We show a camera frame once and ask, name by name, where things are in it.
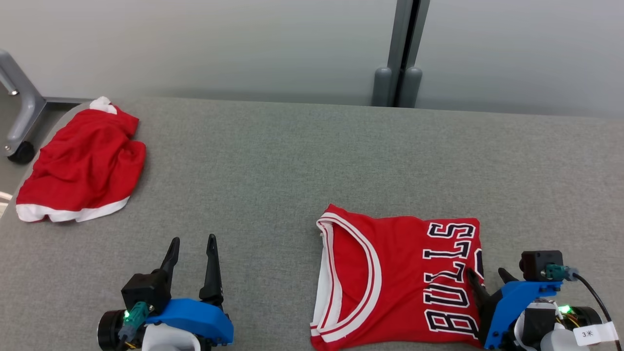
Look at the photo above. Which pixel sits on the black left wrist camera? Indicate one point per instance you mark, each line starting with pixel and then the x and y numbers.
pixel 146 290

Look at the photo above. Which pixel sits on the red Bulls basketball jersey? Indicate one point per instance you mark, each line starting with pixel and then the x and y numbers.
pixel 395 273

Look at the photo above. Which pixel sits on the blue right camera mount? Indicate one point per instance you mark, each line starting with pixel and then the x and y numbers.
pixel 512 302

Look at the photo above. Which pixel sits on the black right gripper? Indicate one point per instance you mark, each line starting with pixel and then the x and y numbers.
pixel 536 319

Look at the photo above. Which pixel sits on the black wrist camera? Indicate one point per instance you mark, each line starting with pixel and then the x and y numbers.
pixel 538 263
pixel 146 290

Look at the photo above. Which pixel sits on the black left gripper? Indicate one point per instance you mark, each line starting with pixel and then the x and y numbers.
pixel 109 331

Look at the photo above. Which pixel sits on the grey fabric covered surface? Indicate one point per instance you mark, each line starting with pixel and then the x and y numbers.
pixel 268 170

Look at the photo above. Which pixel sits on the red Bulls basketball shorts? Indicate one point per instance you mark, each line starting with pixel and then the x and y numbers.
pixel 83 165

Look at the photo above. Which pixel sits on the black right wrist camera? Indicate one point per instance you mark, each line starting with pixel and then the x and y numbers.
pixel 538 263

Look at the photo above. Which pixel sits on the blue left camera mount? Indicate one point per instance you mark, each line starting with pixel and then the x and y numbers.
pixel 195 317

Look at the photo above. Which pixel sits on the grey metal support leg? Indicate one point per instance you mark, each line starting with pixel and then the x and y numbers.
pixel 29 112

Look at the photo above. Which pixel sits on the grey cylinder post foot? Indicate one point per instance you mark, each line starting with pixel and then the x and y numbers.
pixel 382 87
pixel 410 87

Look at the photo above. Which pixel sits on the black caster wheel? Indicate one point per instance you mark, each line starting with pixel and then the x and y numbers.
pixel 22 153

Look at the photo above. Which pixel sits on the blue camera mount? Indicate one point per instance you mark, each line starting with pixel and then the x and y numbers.
pixel 512 302
pixel 195 317

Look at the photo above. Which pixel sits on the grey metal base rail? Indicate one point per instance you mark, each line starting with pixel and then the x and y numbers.
pixel 68 100

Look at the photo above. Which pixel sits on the grey partition post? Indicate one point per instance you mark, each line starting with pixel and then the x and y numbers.
pixel 397 39

